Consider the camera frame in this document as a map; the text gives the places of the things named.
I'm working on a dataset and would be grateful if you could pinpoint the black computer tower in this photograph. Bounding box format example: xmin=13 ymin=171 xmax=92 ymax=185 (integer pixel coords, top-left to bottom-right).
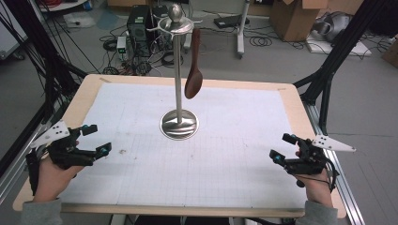
xmin=126 ymin=4 xmax=154 ymax=59

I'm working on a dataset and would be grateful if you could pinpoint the person's right hand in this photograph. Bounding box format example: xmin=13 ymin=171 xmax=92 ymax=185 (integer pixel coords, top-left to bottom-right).
xmin=293 ymin=170 xmax=334 ymax=209

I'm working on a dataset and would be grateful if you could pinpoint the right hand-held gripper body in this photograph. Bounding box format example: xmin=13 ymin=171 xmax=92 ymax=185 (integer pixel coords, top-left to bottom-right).
xmin=284 ymin=134 xmax=357 ymax=175

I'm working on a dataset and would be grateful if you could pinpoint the aluminium rail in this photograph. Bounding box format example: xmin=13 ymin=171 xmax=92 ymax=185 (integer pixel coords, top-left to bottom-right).
xmin=303 ymin=101 xmax=367 ymax=225
xmin=0 ymin=102 xmax=60 ymax=204

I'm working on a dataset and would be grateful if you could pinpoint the white foam board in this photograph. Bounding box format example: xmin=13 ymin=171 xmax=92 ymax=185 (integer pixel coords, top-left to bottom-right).
xmin=304 ymin=32 xmax=374 ymax=57

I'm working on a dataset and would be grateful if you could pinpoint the small cardboard box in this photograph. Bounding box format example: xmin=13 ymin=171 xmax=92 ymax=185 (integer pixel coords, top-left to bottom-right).
xmin=382 ymin=34 xmax=398 ymax=68

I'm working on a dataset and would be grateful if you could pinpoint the large cardboard box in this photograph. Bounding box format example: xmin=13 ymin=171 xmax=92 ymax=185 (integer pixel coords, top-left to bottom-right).
xmin=269 ymin=0 xmax=329 ymax=43

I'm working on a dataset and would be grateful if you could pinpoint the coiled black floor cable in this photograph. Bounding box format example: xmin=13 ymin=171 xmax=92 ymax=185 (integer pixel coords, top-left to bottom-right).
xmin=249 ymin=36 xmax=273 ymax=48

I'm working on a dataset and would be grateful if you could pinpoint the brown wooden spoon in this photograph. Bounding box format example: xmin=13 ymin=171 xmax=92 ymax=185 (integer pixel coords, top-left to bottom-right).
xmin=183 ymin=27 xmax=204 ymax=100

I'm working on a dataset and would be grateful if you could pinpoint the black strap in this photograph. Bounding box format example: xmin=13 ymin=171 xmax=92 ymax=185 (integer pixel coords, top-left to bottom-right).
xmin=25 ymin=149 xmax=41 ymax=196

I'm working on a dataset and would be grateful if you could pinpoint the person's left hand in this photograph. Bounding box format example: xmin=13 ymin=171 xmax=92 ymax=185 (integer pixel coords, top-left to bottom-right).
xmin=32 ymin=157 xmax=85 ymax=203

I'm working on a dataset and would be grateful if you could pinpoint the grey bag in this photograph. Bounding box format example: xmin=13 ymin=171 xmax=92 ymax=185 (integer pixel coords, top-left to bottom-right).
xmin=313 ymin=10 xmax=353 ymax=43

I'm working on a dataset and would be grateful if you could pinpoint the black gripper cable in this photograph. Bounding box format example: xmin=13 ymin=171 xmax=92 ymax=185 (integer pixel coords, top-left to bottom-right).
xmin=297 ymin=156 xmax=341 ymax=193

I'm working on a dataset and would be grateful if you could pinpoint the black metal frame strut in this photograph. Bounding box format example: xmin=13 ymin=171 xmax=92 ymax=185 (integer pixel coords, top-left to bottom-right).
xmin=0 ymin=0 xmax=88 ymax=179
xmin=294 ymin=0 xmax=389 ymax=132

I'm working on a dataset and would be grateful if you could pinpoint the flat black device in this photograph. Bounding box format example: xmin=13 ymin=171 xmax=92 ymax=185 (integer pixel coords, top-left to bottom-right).
xmin=213 ymin=13 xmax=251 ymax=30

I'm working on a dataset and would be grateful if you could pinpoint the white stand pole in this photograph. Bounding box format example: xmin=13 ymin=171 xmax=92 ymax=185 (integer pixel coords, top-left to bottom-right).
xmin=236 ymin=0 xmax=252 ymax=60

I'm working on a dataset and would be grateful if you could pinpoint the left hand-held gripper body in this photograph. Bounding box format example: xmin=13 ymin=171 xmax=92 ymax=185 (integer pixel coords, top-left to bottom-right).
xmin=30 ymin=119 xmax=95 ymax=172

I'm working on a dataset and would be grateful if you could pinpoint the white grid mat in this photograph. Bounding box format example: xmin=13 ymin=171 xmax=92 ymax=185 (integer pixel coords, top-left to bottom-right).
xmin=59 ymin=82 xmax=309 ymax=209

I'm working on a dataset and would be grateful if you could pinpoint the silver metal utensil stand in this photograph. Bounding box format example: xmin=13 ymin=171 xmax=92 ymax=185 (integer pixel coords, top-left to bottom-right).
xmin=145 ymin=3 xmax=204 ymax=141

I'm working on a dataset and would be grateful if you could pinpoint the small white device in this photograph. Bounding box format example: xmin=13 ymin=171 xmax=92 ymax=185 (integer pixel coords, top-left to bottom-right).
xmin=115 ymin=36 xmax=128 ymax=54

